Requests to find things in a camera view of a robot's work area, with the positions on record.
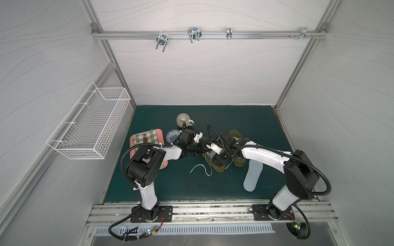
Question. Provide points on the light blue insole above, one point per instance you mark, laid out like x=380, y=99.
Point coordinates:
x=252, y=176
x=211, y=154

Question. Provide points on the metal U-bolt clamp middle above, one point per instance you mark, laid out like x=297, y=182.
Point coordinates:
x=194, y=34

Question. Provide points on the metal u-bolt clamp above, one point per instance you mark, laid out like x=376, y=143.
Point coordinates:
x=162, y=40
x=194, y=34

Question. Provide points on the white wire basket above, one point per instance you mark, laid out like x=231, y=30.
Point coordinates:
x=89, y=127

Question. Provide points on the green white checkered cloth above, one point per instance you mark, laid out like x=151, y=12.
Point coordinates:
x=144, y=136

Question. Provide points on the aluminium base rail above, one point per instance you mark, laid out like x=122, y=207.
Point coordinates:
x=213, y=211

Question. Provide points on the blue floral ceramic bowl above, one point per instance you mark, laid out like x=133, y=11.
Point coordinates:
x=173, y=136

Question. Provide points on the metal U-bolt clamp left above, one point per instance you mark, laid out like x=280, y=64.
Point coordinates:
x=162, y=40

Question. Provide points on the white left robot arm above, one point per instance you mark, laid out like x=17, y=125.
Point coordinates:
x=151, y=150

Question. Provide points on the green canvas shoe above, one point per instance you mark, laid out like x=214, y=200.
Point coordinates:
x=219, y=163
x=238, y=160

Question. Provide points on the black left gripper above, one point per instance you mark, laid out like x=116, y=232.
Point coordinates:
x=202, y=142

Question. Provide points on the white slotted cable duct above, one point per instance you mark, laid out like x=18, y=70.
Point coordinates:
x=192, y=229

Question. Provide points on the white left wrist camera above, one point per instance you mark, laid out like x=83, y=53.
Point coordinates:
x=198, y=137

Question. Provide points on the aluminium top rail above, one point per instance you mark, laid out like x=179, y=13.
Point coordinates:
x=206, y=35

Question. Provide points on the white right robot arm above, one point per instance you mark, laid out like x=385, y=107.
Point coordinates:
x=299, y=179

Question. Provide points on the metal bracket with screws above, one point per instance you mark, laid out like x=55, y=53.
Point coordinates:
x=303, y=35

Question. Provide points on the striped ceramic mug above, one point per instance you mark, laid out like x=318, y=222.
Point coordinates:
x=183, y=120

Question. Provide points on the pink plastic tray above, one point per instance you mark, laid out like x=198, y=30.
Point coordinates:
x=135, y=141

